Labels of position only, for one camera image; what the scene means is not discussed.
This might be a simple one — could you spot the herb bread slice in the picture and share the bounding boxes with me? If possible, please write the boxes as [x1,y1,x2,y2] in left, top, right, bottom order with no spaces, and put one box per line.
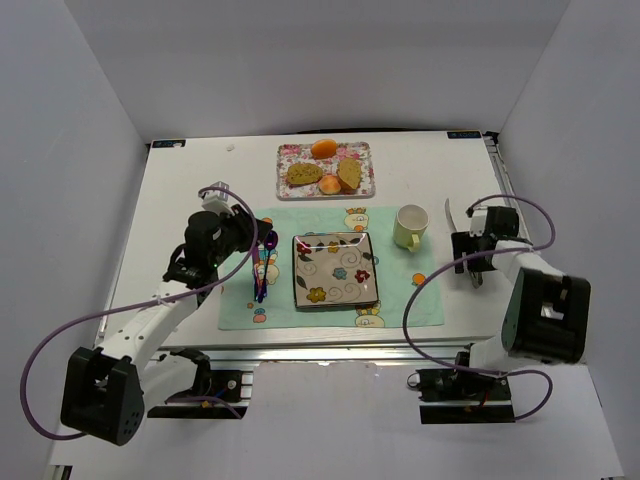
[336,158,362,191]
[285,163,324,187]

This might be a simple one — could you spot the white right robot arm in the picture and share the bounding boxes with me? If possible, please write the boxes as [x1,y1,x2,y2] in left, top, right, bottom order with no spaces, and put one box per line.
[451,206,591,374]

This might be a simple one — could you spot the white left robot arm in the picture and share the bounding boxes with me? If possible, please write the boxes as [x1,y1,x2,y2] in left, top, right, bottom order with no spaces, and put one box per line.
[61,205,272,446]

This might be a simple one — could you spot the iridescent table knife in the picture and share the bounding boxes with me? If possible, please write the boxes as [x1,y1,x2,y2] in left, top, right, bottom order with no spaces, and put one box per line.
[251,242,262,303]

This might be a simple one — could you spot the purple spoon lower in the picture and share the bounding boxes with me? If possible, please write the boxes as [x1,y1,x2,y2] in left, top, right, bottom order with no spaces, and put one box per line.
[256,246,280,303]

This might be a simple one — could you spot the purple spoon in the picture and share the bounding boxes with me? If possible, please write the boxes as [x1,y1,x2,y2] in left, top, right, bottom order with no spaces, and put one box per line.
[261,230,279,302]
[256,246,280,303]

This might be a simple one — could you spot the purple spoon upper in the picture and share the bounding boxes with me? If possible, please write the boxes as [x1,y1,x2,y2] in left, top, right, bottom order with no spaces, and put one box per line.
[261,230,279,302]

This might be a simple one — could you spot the light green mug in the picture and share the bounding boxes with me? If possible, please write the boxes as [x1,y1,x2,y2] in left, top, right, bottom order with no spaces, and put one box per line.
[392,204,429,252]

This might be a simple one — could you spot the mint cartoon placemat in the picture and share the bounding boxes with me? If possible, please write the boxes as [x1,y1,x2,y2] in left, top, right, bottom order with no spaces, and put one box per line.
[219,206,436,331]

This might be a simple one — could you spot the left corner table label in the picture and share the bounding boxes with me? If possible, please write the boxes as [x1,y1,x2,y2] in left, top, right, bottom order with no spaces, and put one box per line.
[151,139,186,149]

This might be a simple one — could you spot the corner table label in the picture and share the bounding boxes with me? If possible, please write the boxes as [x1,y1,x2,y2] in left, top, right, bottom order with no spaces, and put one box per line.
[151,139,186,149]
[446,130,483,140]

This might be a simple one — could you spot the floral rectangular tray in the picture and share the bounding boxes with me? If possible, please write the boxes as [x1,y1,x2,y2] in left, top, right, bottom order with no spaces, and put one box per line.
[276,141,376,201]

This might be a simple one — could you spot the right corner table label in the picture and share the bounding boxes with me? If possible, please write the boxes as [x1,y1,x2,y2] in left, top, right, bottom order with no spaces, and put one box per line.
[446,130,483,140]

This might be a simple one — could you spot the small round bun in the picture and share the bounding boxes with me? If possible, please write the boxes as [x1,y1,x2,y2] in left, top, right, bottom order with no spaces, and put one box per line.
[317,175,342,195]

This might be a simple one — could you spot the square floral ceramic plate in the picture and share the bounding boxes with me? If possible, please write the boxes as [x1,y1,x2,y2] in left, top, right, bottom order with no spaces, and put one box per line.
[292,231,380,310]

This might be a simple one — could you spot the orange round bun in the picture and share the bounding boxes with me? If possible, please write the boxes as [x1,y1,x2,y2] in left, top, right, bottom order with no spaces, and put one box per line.
[310,139,338,159]

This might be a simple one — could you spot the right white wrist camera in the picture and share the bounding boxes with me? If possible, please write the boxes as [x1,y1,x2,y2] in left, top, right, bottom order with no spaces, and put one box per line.
[466,206,487,237]

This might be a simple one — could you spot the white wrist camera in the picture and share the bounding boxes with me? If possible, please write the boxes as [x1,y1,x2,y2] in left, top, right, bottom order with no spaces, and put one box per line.
[466,206,487,237]
[198,181,231,214]

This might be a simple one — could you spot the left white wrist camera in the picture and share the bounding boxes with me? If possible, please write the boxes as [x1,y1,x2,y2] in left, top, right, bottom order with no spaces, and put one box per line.
[198,181,231,214]

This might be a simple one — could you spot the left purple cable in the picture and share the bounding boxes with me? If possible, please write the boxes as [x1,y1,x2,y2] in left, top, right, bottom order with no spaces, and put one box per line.
[19,186,260,441]

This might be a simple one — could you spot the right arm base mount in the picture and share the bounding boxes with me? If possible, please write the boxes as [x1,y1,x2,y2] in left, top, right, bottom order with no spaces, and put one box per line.
[406,369,515,425]

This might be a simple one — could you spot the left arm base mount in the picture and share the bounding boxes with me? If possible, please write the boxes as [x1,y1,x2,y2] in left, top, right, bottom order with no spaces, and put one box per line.
[141,349,253,420]

